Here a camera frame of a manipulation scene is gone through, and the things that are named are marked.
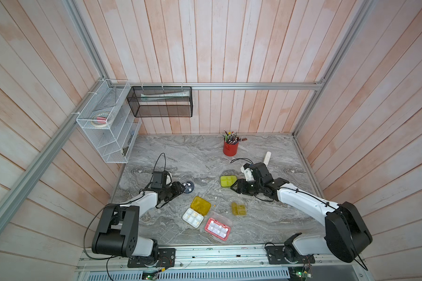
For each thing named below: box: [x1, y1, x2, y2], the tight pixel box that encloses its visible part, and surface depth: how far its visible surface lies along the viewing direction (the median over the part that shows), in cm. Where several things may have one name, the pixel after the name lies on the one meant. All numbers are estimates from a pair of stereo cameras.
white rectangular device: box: [263, 151, 272, 167], surface depth 106 cm
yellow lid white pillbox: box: [181, 196, 211, 229], surface depth 87 cm
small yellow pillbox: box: [231, 201, 247, 216], surface depth 88 cm
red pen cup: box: [222, 140, 240, 157], surface depth 106 cm
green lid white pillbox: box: [220, 175, 238, 188], surface depth 100 cm
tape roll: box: [90, 112, 109, 128], surface depth 75 cm
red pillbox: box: [205, 217, 231, 242], surface depth 82 cm
